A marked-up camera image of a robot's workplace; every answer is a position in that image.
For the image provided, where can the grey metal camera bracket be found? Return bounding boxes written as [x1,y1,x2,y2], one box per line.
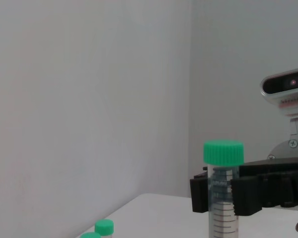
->
[267,115,298,161]

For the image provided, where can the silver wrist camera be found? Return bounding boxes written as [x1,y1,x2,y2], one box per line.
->
[260,66,298,117]

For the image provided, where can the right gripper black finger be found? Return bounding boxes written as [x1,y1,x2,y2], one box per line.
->
[190,166,210,213]

